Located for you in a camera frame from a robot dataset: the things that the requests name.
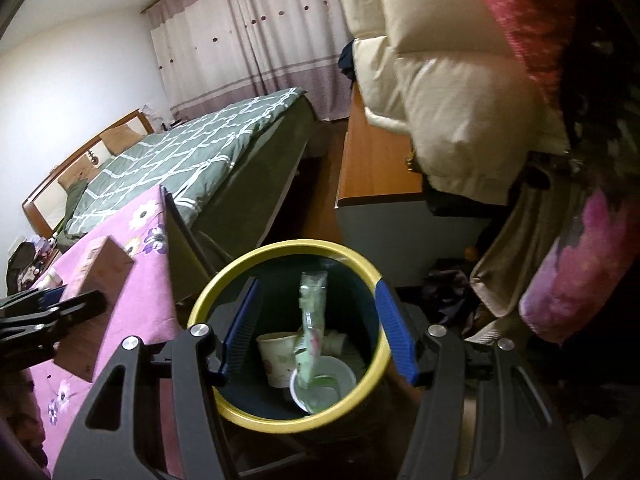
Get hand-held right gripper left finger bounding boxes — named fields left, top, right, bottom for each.
left=52, top=277, right=263, bottom=480

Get wooden top white dresser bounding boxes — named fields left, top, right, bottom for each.
left=334, top=82, right=496, bottom=291

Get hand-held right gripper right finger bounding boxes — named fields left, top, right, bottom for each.
left=372, top=280, right=583, bottom=480

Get pink floral fleece garment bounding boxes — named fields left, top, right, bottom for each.
left=520, top=190, right=640, bottom=346

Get wooden bed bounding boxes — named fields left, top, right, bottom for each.
left=22, top=87, right=321, bottom=261

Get green plastic wrapper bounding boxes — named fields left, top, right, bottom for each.
left=292, top=270, right=330, bottom=391

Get clear plastic cup green print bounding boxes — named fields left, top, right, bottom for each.
left=289, top=355, right=358, bottom=415

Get white nightstand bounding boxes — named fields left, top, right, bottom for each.
left=30, top=247, right=63, bottom=286

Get brown pillow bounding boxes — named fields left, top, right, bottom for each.
left=57, top=170, right=101, bottom=193

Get red patterned garment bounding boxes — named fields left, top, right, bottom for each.
left=460, top=0, right=601, bottom=106

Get green plaid quilt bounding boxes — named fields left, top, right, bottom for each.
left=62, top=87, right=308, bottom=238

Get pile of dark clothes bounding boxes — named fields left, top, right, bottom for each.
left=337, top=37, right=358, bottom=83

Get dark clothes on floor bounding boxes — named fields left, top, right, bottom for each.
left=425, top=260, right=481, bottom=331

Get striped dotted curtain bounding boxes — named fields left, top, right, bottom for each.
left=142, top=0, right=356, bottom=121

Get pink carton box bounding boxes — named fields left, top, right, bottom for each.
left=52, top=236, right=136, bottom=383

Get yellow rimmed waste bin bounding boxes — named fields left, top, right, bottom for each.
left=187, top=240, right=401, bottom=466

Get printed paper cup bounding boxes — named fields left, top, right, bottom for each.
left=256, top=332, right=301, bottom=388

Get black bag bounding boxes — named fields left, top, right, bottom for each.
left=5, top=241, right=36, bottom=296

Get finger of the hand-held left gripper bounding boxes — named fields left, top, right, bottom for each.
left=0, top=290, right=108, bottom=368
left=0, top=285, right=68, bottom=321

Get cream down jacket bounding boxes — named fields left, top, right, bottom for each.
left=337, top=0, right=571, bottom=206

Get beige cloth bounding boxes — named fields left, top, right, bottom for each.
left=470, top=185, right=586, bottom=318

